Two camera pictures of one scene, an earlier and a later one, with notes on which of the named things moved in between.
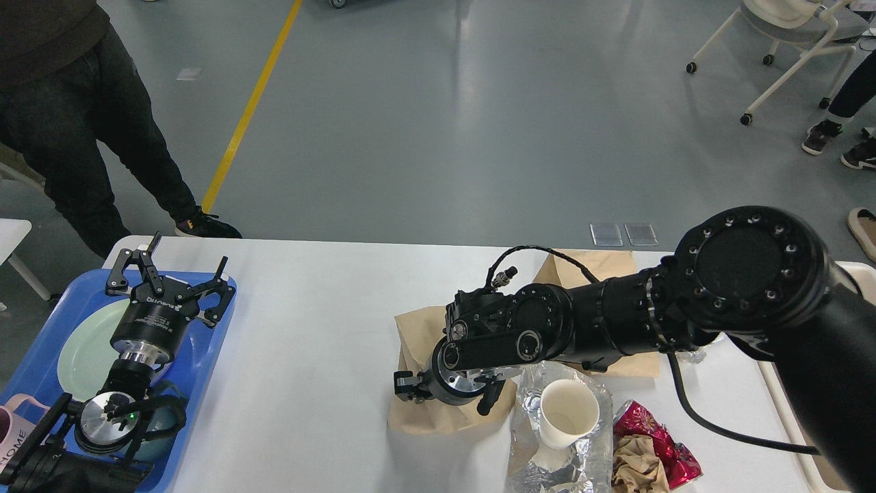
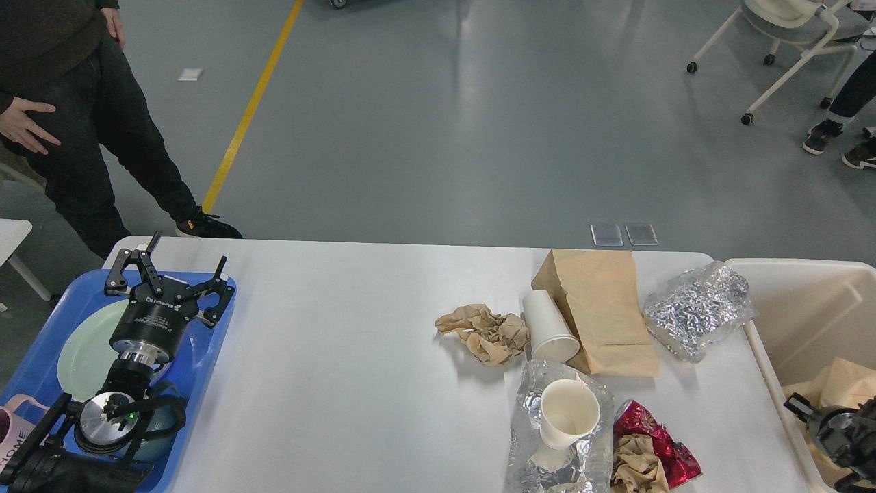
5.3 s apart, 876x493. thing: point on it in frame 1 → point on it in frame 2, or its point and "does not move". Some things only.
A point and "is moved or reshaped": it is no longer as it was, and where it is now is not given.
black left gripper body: (154, 322) does not move
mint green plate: (88, 361) does not move
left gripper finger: (118, 283) does not move
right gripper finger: (492, 391) → (851, 482)
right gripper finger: (408, 387) → (801, 406)
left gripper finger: (217, 285) does not move
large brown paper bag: (418, 335) is moved or reshaped
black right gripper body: (451, 387) → (848, 436)
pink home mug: (15, 428) does not move
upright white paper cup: (569, 409) does not move
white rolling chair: (817, 25) does not move
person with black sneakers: (856, 97) does not move
